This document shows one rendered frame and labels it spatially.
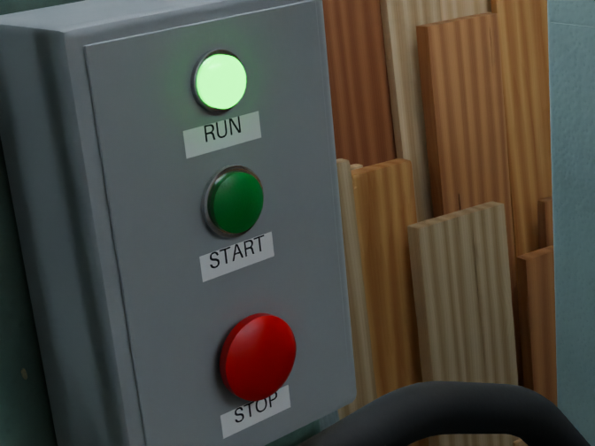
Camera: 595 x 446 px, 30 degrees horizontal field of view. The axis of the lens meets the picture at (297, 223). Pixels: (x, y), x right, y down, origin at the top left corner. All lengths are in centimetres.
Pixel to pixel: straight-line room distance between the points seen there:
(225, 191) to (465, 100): 168
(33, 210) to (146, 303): 5
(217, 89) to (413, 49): 169
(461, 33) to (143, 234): 169
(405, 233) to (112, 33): 162
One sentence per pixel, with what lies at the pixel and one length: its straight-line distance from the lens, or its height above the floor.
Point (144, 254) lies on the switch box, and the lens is 35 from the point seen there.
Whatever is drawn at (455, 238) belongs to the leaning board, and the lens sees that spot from 192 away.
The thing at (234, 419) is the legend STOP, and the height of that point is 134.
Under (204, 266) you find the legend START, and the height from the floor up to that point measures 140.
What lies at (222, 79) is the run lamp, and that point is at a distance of 35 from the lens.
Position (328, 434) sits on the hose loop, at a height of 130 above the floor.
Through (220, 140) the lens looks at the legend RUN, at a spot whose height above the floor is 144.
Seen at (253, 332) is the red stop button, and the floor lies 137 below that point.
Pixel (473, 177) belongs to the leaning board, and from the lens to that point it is 206.
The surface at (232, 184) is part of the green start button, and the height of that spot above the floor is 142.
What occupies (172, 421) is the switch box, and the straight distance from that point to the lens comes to 37.
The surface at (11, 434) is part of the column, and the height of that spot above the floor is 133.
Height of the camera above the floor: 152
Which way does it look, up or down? 18 degrees down
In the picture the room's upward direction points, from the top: 6 degrees counter-clockwise
